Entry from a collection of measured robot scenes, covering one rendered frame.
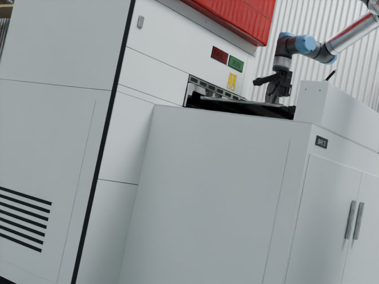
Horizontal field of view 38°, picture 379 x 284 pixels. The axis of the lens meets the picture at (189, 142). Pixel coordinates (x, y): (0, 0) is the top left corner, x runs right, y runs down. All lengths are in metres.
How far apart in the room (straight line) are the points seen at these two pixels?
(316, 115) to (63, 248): 0.95
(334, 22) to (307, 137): 3.20
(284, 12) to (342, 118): 3.25
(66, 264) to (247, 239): 0.63
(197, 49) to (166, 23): 0.21
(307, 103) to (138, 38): 0.62
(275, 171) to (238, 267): 0.32
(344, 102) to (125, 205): 0.83
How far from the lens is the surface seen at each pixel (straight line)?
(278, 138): 1.71
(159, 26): 2.03
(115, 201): 1.95
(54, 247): 2.00
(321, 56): 2.40
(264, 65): 4.99
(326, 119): 1.77
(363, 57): 4.64
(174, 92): 2.11
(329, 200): 1.87
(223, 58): 2.34
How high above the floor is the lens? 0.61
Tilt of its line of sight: 3 degrees up
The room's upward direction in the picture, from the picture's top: 12 degrees clockwise
